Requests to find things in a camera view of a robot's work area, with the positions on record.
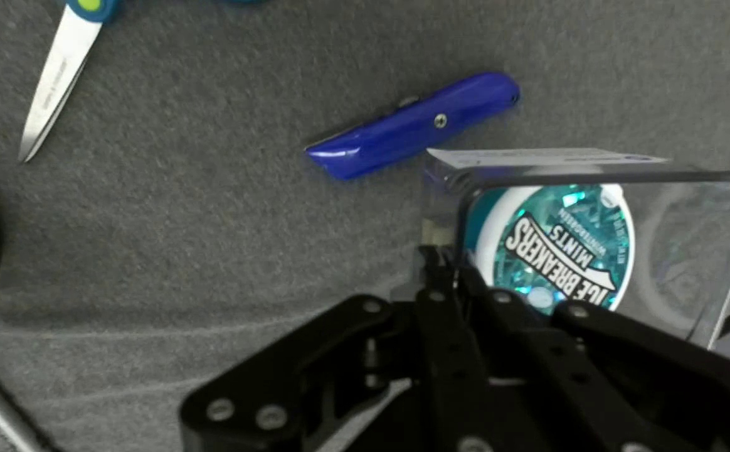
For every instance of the clear plastic case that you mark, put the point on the clear plastic case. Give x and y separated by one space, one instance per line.
598 203

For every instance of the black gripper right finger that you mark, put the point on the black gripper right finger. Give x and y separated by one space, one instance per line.
631 380

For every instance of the grey table cloth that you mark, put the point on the grey table cloth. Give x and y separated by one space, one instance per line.
196 234

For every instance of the blue round mints tin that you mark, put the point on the blue round mints tin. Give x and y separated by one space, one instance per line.
561 247

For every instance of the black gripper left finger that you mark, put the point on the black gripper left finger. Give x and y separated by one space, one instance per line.
321 386

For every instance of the blue utility knife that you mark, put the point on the blue utility knife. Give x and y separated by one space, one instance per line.
418 126

